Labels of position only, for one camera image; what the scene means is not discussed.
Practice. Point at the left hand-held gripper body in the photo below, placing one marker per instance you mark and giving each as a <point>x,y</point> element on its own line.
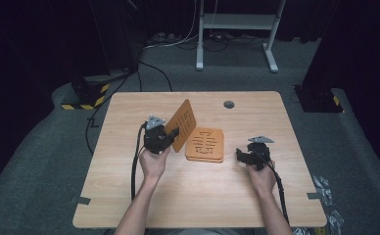
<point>155,137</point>

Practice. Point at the white metal desk frame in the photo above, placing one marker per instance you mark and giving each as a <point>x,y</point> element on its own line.
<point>237,21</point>

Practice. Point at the person's right hand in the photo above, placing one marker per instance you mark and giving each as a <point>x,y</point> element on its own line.
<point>261,179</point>

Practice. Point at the black stand base yellow stripes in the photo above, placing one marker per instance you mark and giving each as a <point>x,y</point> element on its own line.
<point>86,93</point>
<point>318,98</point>

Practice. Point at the grey tape strip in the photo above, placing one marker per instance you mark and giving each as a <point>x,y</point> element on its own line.
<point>83,200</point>
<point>314,196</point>

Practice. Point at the square wooden coaster with slots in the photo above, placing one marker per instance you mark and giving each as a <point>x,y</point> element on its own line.
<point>211,133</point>
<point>184,117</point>
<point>204,161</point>

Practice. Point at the crumpled clear plastic wrap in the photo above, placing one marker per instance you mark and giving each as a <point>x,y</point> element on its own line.
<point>325,192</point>

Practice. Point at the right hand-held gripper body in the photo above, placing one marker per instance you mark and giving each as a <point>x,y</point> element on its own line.
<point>260,151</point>

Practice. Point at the person's left hand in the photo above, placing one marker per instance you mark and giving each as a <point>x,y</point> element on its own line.
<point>152,164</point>

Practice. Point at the grey round table grommet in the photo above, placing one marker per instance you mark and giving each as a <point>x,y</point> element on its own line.
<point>228,104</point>

